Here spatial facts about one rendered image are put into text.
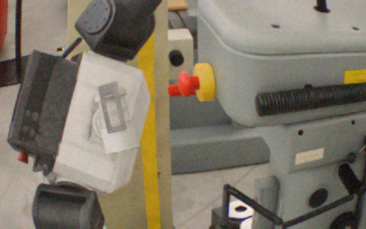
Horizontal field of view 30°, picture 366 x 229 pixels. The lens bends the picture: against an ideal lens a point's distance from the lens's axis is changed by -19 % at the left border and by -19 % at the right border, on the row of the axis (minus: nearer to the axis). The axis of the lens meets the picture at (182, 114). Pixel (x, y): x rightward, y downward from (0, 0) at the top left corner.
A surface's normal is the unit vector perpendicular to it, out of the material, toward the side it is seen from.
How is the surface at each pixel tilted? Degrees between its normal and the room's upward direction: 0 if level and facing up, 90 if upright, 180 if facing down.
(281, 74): 90
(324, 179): 90
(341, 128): 90
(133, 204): 90
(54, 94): 58
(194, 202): 0
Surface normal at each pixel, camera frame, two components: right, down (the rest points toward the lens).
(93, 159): 0.35, -0.11
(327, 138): 0.24, 0.46
